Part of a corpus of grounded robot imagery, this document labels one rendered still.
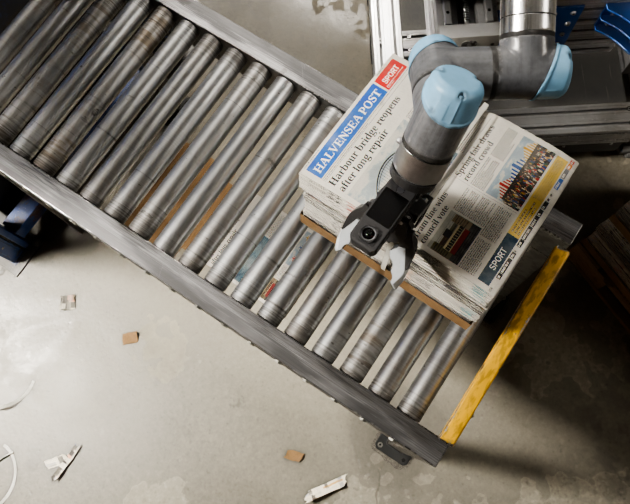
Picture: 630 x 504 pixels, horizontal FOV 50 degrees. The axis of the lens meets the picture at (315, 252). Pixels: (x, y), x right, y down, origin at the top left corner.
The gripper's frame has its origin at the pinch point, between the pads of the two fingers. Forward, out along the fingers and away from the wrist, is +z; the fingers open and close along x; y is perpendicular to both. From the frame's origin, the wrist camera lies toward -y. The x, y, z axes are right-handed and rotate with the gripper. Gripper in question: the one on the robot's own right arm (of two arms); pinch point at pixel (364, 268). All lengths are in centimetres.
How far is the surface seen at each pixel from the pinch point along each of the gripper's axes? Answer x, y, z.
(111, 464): 43, -2, 125
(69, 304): 85, 22, 107
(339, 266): 7.4, 14.8, 17.9
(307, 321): 6.4, 4.5, 24.8
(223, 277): 25.1, 2.6, 26.1
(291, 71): 40, 39, 1
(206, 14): 64, 40, 0
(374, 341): -6.4, 8.0, 22.7
